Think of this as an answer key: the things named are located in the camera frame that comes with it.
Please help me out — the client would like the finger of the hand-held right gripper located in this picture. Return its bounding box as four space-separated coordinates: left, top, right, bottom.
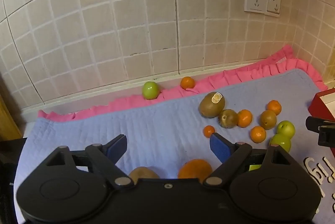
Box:
305 116 335 147

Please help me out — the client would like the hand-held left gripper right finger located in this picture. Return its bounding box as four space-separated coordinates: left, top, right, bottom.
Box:
203 132 297 189

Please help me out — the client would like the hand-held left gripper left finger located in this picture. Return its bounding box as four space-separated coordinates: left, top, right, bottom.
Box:
43 134 134 190

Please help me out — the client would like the red cardboard box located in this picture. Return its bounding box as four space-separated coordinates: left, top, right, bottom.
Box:
308 88 335 121

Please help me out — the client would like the yellow-green fruit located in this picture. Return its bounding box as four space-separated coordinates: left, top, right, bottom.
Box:
218 109 239 128

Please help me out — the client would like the large orange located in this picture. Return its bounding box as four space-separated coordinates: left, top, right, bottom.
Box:
178 159 213 179

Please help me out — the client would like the brown kiwi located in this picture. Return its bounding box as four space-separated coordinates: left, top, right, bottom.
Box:
260 110 277 128
129 166 160 179

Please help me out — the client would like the large kiwi with sticker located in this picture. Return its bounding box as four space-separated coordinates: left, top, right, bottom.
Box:
198 91 226 118

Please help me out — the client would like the blue quilted mat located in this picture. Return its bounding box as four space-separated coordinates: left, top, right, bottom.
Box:
14 68 335 224

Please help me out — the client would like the pink ruffled cloth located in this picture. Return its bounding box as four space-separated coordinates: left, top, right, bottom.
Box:
37 44 329 121

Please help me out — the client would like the wooden cabinet panel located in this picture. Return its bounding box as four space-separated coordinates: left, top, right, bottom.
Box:
0 75 23 141

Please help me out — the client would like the white gold-trimmed wall socket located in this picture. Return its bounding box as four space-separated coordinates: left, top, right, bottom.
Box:
265 0 282 17

